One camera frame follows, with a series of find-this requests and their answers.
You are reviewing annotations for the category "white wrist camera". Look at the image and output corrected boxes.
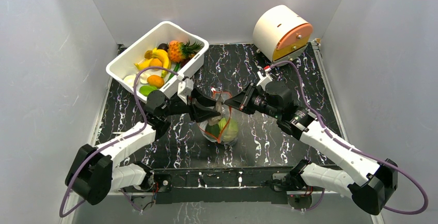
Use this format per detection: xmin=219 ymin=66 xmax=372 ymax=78
xmin=177 ymin=77 xmax=194 ymax=105
xmin=256 ymin=67 xmax=273 ymax=90

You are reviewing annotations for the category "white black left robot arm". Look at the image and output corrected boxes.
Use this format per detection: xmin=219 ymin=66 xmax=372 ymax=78
xmin=65 ymin=88 xmax=220 ymax=205

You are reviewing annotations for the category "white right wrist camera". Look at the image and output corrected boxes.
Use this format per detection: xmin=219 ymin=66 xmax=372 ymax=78
xmin=256 ymin=67 xmax=273 ymax=90

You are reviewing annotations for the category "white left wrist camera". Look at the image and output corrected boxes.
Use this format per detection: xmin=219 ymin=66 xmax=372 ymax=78
xmin=177 ymin=77 xmax=194 ymax=105

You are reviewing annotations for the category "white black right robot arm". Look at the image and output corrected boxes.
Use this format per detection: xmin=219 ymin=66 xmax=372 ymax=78
xmin=225 ymin=82 xmax=398 ymax=215

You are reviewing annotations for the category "clear zip bag orange zipper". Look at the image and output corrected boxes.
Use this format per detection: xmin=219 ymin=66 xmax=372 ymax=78
xmin=197 ymin=87 xmax=239 ymax=146

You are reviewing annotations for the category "dark purple toy fruit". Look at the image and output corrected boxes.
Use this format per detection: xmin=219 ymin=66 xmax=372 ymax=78
xmin=157 ymin=43 xmax=169 ymax=52

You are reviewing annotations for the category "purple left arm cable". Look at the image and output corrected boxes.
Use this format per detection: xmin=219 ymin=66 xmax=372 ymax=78
xmin=59 ymin=67 xmax=185 ymax=218

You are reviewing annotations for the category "bright green toy lime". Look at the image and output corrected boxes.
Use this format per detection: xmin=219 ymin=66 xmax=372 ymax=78
xmin=139 ymin=85 xmax=158 ymax=97

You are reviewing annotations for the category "grey toy fish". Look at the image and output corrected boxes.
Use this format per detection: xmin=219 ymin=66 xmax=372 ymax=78
xmin=208 ymin=101 xmax=224 ymax=126

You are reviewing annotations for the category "green toy chili pepper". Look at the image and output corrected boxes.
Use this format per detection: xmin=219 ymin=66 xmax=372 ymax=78
xmin=167 ymin=63 xmax=181 ymax=81

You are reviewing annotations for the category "orange toy pineapple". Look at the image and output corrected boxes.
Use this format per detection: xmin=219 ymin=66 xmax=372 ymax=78
xmin=167 ymin=40 xmax=202 ymax=63

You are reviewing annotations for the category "yellow toy banana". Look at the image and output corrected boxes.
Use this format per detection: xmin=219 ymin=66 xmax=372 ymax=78
xmin=134 ymin=48 xmax=171 ymax=71

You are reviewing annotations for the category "light green toy cabbage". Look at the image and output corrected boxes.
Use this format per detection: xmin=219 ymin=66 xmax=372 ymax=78
xmin=218 ymin=118 xmax=239 ymax=143

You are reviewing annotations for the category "dark green toy avocado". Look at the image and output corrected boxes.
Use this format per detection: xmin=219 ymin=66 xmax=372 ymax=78
xmin=205 ymin=124 xmax=221 ymax=139

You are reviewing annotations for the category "orange toy orange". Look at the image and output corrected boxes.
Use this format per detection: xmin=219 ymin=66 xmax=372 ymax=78
xmin=147 ymin=75 xmax=165 ymax=88

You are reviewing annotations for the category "cream round drum orange face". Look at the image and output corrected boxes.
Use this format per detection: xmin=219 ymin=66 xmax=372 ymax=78
xmin=253 ymin=5 xmax=314 ymax=63

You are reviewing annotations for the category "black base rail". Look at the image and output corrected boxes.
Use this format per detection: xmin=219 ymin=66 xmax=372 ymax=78
xmin=67 ymin=166 xmax=343 ymax=213

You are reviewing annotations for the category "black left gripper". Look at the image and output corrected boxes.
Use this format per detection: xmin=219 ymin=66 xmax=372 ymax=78
xmin=161 ymin=86 xmax=221 ymax=122

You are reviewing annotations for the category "white plastic bin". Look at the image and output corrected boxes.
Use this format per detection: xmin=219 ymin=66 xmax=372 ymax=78
xmin=106 ymin=21 xmax=209 ymax=102

